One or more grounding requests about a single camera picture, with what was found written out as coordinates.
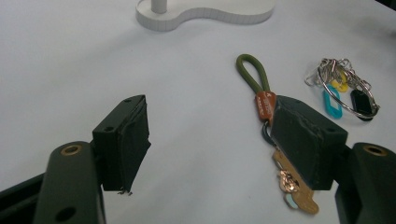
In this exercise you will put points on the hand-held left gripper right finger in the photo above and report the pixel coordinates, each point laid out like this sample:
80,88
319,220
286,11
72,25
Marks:
308,146

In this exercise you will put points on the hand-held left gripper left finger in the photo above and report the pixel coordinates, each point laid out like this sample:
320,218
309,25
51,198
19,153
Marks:
124,146

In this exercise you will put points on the white key holder stand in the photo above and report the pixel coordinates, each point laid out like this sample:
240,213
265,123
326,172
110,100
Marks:
205,14

